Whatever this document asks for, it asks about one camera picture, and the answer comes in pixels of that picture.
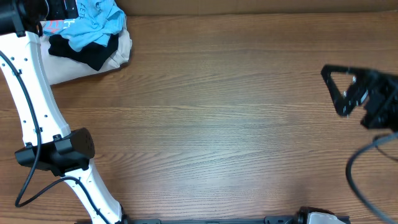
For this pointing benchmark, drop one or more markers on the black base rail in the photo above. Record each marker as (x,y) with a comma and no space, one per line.
(279,219)

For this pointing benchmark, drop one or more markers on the folded black garment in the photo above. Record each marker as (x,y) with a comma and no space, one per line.
(93,54)

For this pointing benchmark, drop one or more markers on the folded beige garment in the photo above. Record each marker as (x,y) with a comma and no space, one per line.
(61,69)

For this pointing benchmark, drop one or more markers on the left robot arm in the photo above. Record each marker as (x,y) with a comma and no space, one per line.
(52,151)

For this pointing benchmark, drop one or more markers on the light blue t-shirt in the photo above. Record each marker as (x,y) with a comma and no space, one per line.
(97,21)

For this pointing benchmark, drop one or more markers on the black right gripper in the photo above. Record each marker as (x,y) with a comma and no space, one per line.
(382,84)

